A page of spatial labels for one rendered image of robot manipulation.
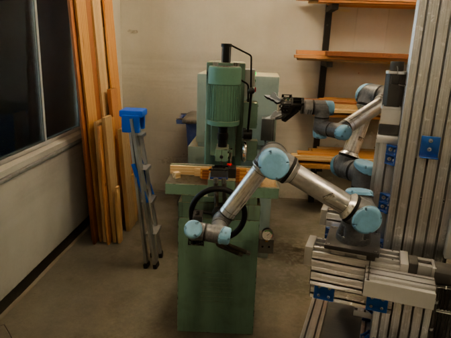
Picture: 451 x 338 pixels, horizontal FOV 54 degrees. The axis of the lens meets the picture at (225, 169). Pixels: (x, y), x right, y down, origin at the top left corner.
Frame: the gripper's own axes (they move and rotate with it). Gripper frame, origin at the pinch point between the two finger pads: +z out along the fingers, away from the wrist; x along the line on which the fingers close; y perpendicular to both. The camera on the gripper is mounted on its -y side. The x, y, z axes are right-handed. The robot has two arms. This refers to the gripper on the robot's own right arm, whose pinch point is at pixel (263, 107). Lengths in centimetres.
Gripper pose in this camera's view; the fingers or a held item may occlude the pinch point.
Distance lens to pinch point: 228.9
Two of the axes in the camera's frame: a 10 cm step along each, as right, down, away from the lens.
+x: -0.5, 8.6, -5.1
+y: 0.1, -5.1, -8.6
